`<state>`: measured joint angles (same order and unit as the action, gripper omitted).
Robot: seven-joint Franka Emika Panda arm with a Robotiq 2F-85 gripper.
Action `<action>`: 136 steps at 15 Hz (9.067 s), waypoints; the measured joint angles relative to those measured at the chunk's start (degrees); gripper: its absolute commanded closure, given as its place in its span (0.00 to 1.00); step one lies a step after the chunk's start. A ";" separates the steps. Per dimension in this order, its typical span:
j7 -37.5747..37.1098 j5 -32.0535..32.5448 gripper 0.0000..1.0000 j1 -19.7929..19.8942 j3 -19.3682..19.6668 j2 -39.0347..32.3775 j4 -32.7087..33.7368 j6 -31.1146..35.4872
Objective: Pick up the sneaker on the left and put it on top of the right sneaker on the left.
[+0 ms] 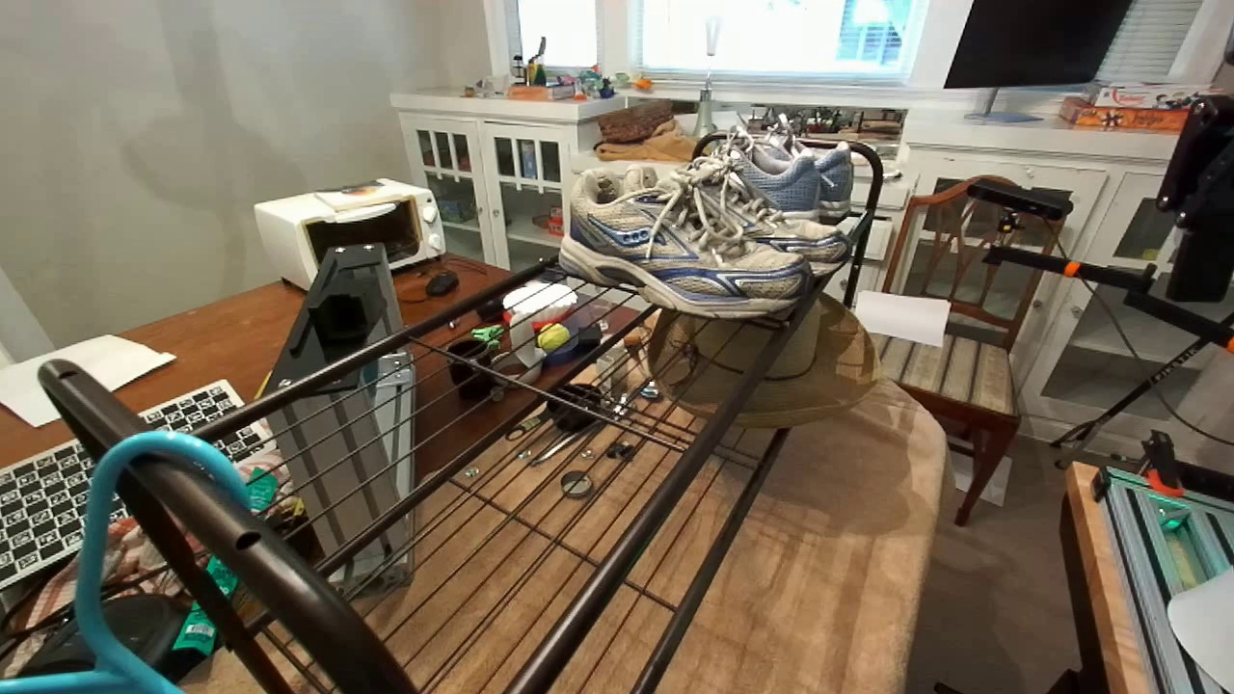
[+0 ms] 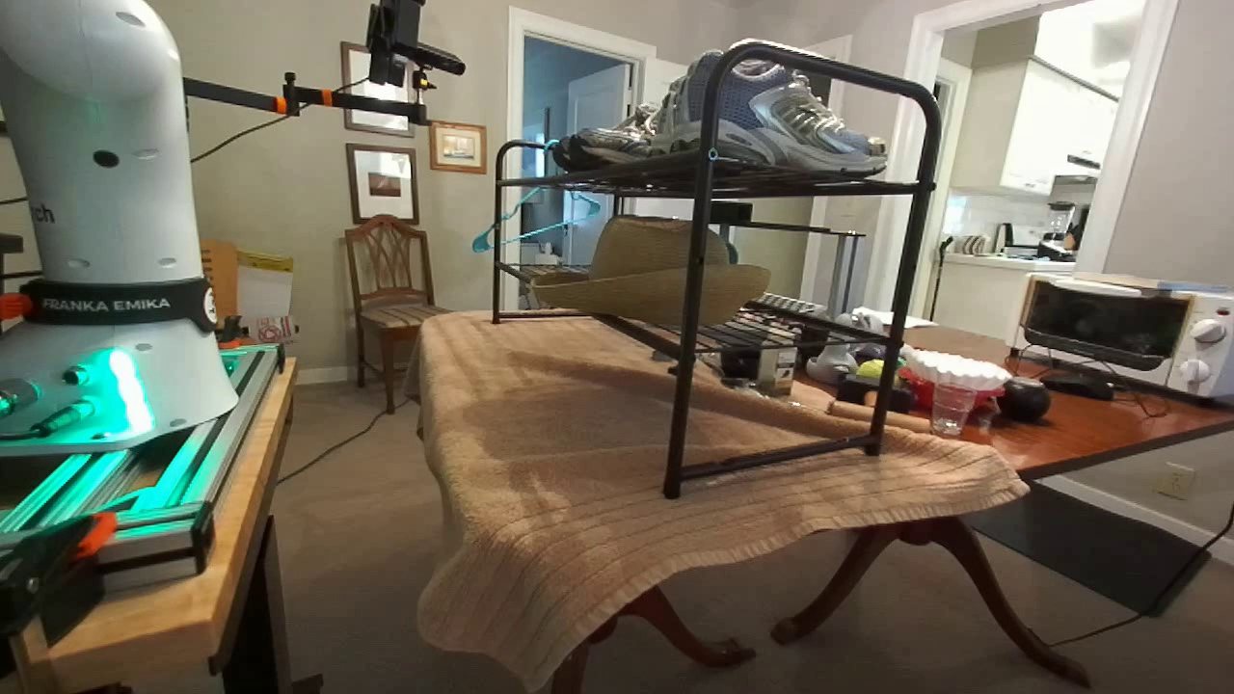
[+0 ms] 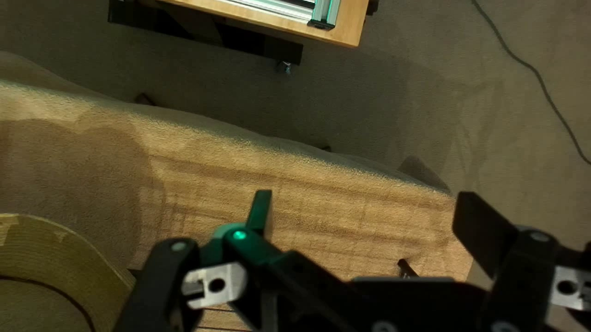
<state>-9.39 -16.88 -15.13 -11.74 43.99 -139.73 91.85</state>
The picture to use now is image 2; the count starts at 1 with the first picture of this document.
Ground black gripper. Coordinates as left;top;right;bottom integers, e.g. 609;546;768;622
368;0;429;56

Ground grey blue running sneaker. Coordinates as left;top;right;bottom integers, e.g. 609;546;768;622
553;102;712;178
651;51;896;182

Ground small wooden framed picture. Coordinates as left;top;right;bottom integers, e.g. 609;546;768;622
429;114;490;178

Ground black boom rod orange clamps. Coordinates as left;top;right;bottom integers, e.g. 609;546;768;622
181;74;435;129

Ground teal clothes hanger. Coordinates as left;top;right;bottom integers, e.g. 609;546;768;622
467;189;609;258

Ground brown wooden chair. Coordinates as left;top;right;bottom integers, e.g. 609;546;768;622
341;214;449;417

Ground black metal shoe rack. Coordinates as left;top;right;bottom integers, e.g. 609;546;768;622
490;38;946;503

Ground beige ribbed towel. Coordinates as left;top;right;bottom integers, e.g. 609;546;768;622
410;309;1034;694

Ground dark glass jar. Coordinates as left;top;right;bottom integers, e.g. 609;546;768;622
716;320;764;390

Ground clear glass jar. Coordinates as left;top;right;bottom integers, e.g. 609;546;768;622
751;323;805;402

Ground black keyboard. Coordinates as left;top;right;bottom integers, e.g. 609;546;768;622
748;290;896;356

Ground wooden robot cart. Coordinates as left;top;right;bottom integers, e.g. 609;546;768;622
0;356;305;694

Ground red white plastic container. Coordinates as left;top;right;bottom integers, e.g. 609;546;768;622
896;348;1017;440

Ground kitchen counter appliance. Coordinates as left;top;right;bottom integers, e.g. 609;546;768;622
1041;169;1106;261

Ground black round object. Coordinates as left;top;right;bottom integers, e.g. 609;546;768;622
995;375;1055;426

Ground black flat device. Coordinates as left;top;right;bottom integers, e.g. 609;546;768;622
1037;367;1122;406

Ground white toaster oven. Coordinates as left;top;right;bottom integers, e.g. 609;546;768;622
1009;268;1234;406

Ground dark wooden dining table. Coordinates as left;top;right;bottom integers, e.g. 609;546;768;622
546;320;1234;694

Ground black floor mat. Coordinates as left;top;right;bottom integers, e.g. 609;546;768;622
959;479;1214;622

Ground black camera on boom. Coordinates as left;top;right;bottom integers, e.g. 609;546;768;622
381;36;472;91

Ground white framed wall picture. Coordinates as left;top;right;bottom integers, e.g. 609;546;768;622
337;38;423;141

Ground dark framed wall picture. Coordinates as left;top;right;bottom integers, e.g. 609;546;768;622
343;138;423;231

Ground thin black floor cable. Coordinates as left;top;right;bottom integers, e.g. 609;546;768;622
275;402;429;488

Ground aluminium rail frame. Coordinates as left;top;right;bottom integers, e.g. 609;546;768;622
0;339;286;587

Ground white wall outlet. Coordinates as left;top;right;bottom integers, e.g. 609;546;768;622
1154;460;1203;503

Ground black power cable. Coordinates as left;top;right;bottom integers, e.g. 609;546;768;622
1050;503;1234;652

